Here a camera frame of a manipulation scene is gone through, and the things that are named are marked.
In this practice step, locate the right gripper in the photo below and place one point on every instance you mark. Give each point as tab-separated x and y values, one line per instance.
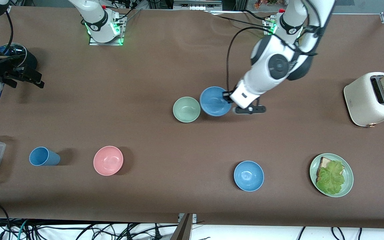
16	74

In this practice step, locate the blue cup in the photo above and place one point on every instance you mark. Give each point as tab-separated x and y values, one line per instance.
47	157

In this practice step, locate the pink bowl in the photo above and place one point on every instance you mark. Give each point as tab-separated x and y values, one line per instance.
108	160

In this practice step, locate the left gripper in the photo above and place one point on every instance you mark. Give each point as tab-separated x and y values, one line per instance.
227	96

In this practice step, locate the black pot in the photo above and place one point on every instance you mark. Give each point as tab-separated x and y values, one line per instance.
27	56

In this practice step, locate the green plate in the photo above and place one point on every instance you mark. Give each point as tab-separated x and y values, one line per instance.
348	173

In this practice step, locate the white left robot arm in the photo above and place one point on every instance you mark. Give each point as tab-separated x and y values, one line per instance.
278	63

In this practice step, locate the metal table bracket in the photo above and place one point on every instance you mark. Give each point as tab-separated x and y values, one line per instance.
184	226

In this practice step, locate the brown table cover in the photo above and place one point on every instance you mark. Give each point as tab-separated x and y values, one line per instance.
178	150

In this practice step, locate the cream toaster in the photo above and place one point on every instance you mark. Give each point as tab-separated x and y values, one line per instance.
360	100

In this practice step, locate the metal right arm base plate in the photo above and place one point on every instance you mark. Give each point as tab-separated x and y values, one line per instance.
112	41

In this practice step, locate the green lettuce leaf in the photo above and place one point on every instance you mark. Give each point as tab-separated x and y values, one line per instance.
331	178

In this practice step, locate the bread slice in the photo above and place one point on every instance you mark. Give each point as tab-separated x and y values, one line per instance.
324	164

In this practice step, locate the green bowl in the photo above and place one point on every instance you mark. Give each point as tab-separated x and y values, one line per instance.
186	109

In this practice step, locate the blue bowl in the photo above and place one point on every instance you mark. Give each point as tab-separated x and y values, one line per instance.
213	101
249	176

